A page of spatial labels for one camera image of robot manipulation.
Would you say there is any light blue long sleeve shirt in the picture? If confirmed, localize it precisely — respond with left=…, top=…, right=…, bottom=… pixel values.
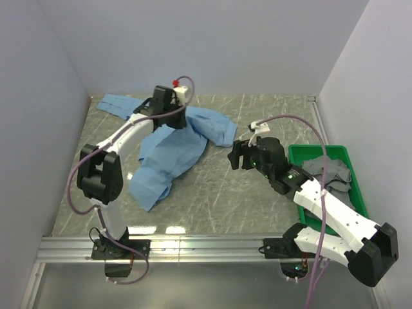
left=96, top=93, right=238, bottom=212

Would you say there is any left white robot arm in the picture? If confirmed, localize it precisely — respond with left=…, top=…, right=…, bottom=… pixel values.
left=67, top=80, right=194, bottom=259

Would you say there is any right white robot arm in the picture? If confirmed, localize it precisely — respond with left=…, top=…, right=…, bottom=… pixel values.
left=228, top=137, right=398, bottom=287

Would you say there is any grey long sleeve shirt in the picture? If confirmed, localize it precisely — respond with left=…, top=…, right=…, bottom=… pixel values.
left=302, top=156, right=355, bottom=210

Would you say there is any green plastic bin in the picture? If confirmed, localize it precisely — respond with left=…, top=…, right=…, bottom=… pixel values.
left=288, top=144, right=370, bottom=236

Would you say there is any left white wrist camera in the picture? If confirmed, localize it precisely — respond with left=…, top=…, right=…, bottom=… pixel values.
left=173, top=79, right=190, bottom=105

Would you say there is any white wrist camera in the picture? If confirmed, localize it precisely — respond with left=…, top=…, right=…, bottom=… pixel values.
left=173, top=79, right=190, bottom=105
left=248, top=120, right=270, bottom=147

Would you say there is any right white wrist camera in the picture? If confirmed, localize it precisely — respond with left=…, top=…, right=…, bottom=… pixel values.
left=248, top=120, right=270, bottom=147

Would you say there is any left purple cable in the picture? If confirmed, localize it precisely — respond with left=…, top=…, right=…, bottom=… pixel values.
left=66, top=75, right=196, bottom=286

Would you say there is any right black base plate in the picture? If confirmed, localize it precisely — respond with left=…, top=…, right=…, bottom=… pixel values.
left=258, top=238, right=302, bottom=259

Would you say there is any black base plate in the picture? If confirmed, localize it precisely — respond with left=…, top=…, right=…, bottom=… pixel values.
left=258, top=238, right=302, bottom=259
left=89, top=227, right=151, bottom=260

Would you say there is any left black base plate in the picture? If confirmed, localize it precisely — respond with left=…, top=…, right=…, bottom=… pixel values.
left=89, top=227, right=151, bottom=260

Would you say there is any aluminium mounting rail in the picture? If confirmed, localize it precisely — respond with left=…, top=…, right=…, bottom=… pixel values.
left=21, top=234, right=309, bottom=308

